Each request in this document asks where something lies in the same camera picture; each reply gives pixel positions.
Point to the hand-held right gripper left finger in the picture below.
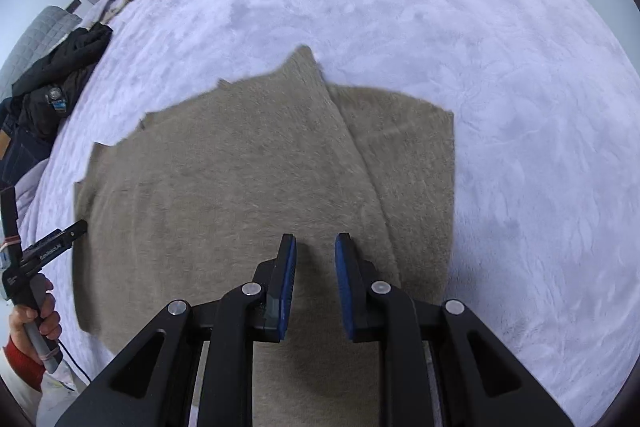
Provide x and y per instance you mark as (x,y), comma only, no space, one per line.
(286,282)

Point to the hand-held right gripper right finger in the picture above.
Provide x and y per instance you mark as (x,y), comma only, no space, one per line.
(345,282)

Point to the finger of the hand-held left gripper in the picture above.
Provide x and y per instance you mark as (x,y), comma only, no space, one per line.
(70,232)

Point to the brown knit sweater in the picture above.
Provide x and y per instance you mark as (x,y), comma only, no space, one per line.
(225,182)

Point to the person's left forearm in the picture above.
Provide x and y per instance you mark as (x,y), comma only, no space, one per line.
(20,367)

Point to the person's left hand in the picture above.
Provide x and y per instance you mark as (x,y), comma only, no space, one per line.
(20,332)

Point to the dark blue jeans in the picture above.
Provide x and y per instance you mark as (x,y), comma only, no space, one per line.
(20,152)

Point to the black jacket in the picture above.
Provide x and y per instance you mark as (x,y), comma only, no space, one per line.
(65,72)

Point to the grey quilted cushion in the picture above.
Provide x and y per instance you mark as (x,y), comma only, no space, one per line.
(35,37)

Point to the lavender fleece blanket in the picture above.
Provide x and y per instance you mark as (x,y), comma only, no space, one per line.
(400,7)

